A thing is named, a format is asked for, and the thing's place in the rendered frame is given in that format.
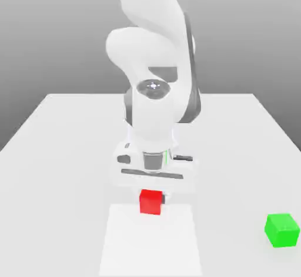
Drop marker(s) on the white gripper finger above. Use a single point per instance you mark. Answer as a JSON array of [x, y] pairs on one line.
[[166, 198]]

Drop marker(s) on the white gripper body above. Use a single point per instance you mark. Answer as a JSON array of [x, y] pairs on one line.
[[150, 178]]

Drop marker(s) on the small red cube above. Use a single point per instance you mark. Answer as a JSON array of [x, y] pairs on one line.
[[150, 202]]

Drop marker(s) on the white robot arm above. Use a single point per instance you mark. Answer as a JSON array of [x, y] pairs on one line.
[[150, 117]]

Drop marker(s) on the small green cube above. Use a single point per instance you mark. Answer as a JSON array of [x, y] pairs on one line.
[[282, 231]]

